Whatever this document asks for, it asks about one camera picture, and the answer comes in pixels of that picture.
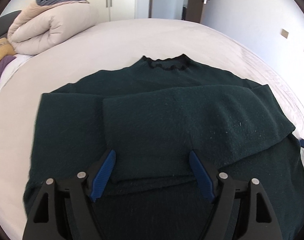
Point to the dark green knit sweater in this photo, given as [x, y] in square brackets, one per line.
[153, 114]

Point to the dark grey padded headboard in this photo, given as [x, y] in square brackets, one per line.
[6, 21]

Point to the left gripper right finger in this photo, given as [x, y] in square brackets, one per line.
[256, 218]

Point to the yellow patterned cushion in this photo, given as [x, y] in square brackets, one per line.
[5, 48]

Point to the white pillow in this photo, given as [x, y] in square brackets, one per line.
[12, 67]

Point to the wall socket plate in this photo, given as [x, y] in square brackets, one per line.
[284, 33]

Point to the folded beige duvet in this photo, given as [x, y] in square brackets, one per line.
[44, 24]

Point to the dark brown door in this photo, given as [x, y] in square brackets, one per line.
[194, 10]

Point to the white bed sheet mattress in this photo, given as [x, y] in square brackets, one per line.
[111, 46]

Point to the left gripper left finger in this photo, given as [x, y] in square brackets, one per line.
[58, 200]

